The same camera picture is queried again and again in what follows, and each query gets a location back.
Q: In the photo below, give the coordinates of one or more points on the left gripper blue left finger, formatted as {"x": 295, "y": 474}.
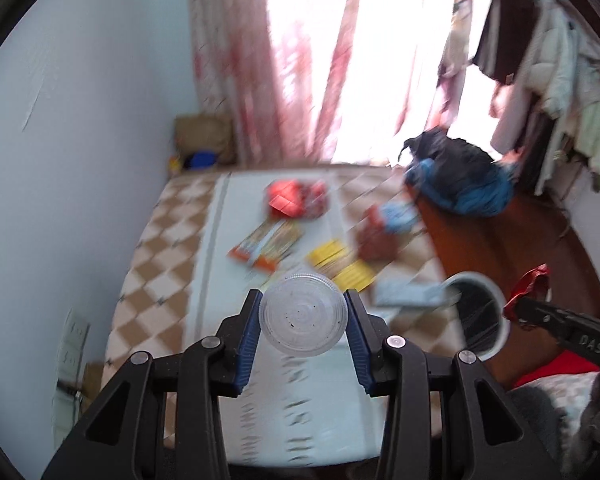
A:
{"x": 247, "y": 343}

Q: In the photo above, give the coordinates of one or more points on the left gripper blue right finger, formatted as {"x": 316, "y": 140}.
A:
{"x": 361, "y": 339}

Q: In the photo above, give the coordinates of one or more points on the clear round plastic lid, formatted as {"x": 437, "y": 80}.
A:
{"x": 303, "y": 315}

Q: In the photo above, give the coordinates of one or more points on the pink white toothpaste box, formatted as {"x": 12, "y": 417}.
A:
{"x": 414, "y": 295}

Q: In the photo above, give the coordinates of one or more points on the orange striped snack bag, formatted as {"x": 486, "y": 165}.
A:
{"x": 265, "y": 247}

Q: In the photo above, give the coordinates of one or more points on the red wrapper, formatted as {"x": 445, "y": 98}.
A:
{"x": 530, "y": 289}

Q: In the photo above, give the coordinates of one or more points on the dark red snack bag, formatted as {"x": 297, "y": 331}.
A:
{"x": 375, "y": 242}

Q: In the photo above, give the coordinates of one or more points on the white trash bin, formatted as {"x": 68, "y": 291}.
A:
{"x": 480, "y": 304}

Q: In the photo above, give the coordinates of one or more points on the red pillow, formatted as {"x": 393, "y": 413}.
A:
{"x": 565, "y": 363}

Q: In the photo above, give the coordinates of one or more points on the yellow flat box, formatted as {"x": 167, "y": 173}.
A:
{"x": 331, "y": 257}
{"x": 356, "y": 275}

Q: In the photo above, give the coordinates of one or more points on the checkered bed sheet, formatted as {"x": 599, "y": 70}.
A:
{"x": 183, "y": 282}

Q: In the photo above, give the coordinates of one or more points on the blue and red milk carton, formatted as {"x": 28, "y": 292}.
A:
{"x": 398, "y": 217}

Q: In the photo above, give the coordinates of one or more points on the crushed red soda can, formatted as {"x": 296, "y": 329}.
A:
{"x": 297, "y": 199}

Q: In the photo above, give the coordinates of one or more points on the blue round container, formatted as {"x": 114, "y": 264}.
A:
{"x": 202, "y": 160}

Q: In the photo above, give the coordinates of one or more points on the blue black clothes pile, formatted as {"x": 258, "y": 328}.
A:
{"x": 456, "y": 175}

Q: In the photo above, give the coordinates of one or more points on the brown cardboard box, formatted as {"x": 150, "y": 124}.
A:
{"x": 213, "y": 133}

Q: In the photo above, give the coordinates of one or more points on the hanging clothes on rack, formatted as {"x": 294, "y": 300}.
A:
{"x": 545, "y": 65}

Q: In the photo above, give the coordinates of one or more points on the pink floral curtain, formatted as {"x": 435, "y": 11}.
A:
{"x": 319, "y": 80}

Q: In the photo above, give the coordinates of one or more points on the wall power outlet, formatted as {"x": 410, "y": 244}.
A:
{"x": 67, "y": 397}

